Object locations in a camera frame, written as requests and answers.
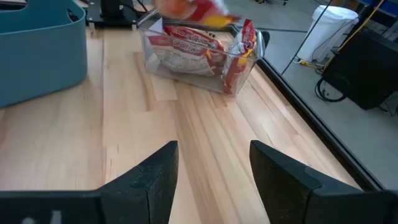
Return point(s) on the black equipment cabinet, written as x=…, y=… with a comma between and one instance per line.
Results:
x=363, y=68

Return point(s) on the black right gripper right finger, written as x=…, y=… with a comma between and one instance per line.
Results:
x=280, y=186

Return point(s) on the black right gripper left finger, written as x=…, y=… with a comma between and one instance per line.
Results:
x=146, y=186

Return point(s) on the clear plastic bin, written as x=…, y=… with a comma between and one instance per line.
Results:
x=199, y=79

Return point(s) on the red Maruchan noodle packet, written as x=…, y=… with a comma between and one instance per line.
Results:
x=199, y=35
x=199, y=11
x=183, y=59
x=239, y=59

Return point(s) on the white trash bin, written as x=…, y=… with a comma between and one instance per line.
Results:
x=329, y=31

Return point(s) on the large teal plastic bin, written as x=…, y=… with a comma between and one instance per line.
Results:
x=40, y=53

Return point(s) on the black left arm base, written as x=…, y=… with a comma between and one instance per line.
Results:
x=112, y=14

